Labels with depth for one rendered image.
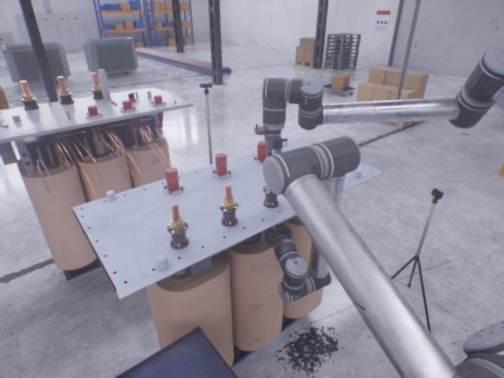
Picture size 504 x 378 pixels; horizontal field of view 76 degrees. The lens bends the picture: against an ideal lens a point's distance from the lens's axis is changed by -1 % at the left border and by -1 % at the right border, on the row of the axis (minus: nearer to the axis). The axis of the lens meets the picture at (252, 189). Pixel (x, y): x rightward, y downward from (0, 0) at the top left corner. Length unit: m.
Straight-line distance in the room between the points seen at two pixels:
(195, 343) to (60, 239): 1.85
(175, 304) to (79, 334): 1.51
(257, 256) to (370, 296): 0.98
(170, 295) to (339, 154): 1.06
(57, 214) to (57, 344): 1.02
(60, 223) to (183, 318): 1.65
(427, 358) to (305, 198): 0.55
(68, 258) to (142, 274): 2.00
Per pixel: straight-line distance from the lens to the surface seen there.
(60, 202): 3.06
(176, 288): 1.73
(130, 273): 1.42
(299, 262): 1.58
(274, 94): 1.47
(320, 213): 1.07
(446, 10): 15.39
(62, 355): 3.09
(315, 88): 1.46
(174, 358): 1.73
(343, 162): 1.28
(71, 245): 3.27
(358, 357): 2.85
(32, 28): 9.52
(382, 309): 1.00
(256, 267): 1.93
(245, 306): 2.16
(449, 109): 1.74
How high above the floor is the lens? 2.29
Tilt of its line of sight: 29 degrees down
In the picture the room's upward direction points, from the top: straight up
